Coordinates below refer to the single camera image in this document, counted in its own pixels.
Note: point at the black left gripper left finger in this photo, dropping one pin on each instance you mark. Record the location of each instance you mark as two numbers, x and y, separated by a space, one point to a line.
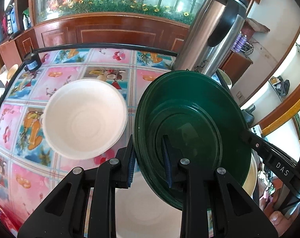
83 196

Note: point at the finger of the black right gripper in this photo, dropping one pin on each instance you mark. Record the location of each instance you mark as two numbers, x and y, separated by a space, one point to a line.
269 153

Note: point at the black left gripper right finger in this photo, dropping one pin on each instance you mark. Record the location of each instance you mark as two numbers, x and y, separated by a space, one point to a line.
234 213

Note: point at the dark green plastic bowl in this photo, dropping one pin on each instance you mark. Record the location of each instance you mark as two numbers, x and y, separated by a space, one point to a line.
200 118

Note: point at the large white bowl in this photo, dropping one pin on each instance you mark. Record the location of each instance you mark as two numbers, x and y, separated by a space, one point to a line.
84 119

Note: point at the person's right hand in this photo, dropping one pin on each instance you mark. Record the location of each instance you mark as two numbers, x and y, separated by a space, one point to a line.
279 221

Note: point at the colourful fruit pattern tablecloth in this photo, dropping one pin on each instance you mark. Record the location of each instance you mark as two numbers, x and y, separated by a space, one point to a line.
29 167

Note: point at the cream ribbed paper bowl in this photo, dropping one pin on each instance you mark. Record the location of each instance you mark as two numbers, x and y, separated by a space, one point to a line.
226 78

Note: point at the purple bottles on shelf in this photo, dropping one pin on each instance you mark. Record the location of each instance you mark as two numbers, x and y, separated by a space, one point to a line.
239 42

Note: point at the cream plastic stool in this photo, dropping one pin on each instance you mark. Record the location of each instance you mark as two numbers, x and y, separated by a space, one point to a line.
12 71

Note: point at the small black jar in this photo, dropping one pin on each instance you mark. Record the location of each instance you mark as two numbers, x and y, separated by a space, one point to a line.
32 61

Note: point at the stainless steel thermos jug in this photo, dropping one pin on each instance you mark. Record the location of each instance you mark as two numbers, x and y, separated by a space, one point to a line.
211 35

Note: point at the wooden cabinet under tank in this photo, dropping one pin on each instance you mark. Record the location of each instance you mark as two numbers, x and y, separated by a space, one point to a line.
105 27

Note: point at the white spray bottle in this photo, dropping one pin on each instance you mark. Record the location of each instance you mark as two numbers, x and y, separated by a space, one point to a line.
26 19

